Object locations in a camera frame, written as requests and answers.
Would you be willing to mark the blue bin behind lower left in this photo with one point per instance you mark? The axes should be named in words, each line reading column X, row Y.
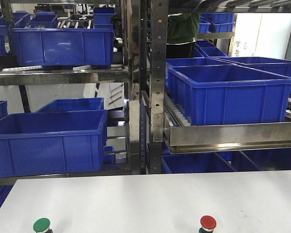
column 64, row 105

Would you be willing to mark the blue bin right rear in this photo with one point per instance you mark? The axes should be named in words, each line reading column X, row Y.
column 278, row 66

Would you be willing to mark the blue bin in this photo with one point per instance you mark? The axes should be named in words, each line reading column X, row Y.
column 229, row 94
column 64, row 105
column 52, row 143
column 278, row 66
column 62, row 47

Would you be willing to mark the green push button switch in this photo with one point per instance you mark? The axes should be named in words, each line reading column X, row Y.
column 42, row 225

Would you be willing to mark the red push button switch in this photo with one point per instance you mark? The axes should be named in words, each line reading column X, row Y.
column 208, row 224

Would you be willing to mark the blue bin upper left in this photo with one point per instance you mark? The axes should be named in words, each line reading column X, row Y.
column 62, row 47

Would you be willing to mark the blue bin right front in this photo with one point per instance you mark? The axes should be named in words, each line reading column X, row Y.
column 229, row 94

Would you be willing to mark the stainless steel shelf rack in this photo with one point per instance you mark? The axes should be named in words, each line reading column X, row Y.
column 148, row 119

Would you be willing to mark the person in green jacket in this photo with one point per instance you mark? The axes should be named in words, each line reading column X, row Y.
column 181, row 33

